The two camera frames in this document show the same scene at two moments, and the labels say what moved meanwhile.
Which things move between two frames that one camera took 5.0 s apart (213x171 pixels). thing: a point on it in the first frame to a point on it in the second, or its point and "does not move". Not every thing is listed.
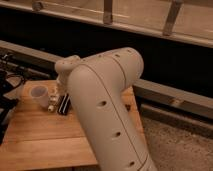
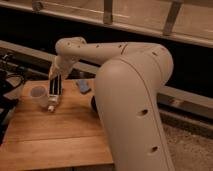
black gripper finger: [68, 106] to [59, 85]
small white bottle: [54, 98] does not move
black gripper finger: [63, 105] to [52, 86]
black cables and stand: [12, 75] does not move
